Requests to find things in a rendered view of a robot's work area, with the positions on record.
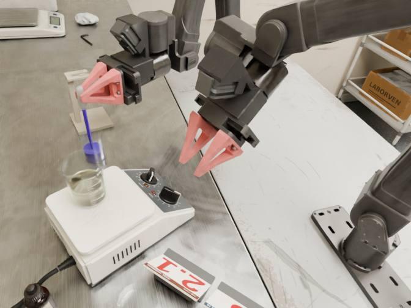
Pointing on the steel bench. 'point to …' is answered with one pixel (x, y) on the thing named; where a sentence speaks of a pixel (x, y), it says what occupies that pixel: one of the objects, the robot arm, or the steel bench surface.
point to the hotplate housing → (120, 242)
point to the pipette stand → (98, 121)
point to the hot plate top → (101, 212)
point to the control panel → (156, 191)
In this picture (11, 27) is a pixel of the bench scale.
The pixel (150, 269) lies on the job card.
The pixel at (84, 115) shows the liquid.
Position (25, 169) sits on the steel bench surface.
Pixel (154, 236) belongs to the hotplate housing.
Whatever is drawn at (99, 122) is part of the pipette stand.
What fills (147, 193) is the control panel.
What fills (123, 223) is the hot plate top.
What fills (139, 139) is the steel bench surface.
